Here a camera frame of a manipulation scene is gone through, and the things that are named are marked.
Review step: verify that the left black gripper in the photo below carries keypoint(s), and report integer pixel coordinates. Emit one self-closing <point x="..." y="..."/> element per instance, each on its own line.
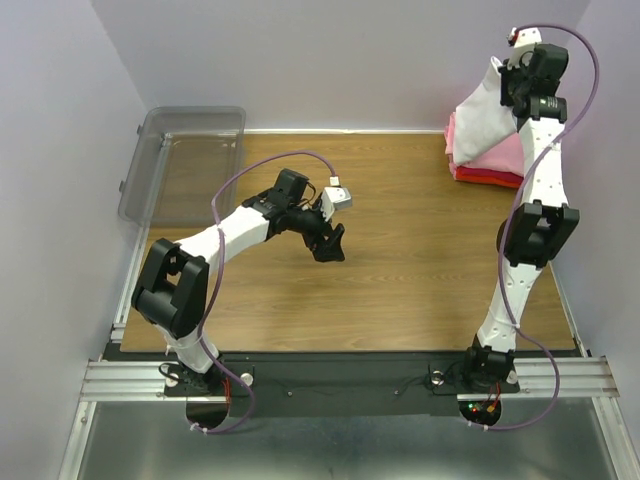
<point x="322" y="235"/>

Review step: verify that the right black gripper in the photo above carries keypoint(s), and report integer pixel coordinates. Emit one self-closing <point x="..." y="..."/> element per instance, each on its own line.
<point x="511" y="85"/>

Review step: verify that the white t shirt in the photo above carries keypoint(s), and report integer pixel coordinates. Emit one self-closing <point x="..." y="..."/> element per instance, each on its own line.
<point x="481" y="121"/>

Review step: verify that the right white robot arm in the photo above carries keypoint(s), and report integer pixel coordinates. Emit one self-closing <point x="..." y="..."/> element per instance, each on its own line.
<point x="538" y="227"/>

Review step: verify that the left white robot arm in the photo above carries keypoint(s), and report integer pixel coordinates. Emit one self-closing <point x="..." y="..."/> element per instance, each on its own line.
<point x="173" y="292"/>

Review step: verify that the folded pink t shirt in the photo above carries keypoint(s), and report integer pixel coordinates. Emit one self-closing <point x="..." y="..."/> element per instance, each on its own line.
<point x="507" y="156"/>

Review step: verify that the folded orange t shirt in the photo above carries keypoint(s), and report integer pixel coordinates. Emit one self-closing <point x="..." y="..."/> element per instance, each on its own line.
<point x="492" y="181"/>

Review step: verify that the folded red t shirt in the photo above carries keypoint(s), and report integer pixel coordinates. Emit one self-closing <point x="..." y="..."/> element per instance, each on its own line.
<point x="479" y="172"/>

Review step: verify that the clear plastic bin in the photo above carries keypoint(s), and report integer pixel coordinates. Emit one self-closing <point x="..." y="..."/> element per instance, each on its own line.
<point x="182" y="158"/>

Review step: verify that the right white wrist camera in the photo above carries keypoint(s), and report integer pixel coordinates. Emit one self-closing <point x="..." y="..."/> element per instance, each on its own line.
<point x="523" y="42"/>

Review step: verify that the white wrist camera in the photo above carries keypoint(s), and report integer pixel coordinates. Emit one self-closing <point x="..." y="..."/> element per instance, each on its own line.
<point x="523" y="42"/>
<point x="334" y="198"/>

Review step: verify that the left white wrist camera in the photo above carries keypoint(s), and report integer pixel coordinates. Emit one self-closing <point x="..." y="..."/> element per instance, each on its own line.
<point x="334" y="198"/>

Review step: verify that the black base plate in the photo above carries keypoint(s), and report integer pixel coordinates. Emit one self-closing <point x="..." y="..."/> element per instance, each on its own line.
<point x="281" y="385"/>

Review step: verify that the aluminium frame rail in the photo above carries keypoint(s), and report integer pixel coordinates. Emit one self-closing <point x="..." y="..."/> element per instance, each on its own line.
<point x="402" y="288"/>

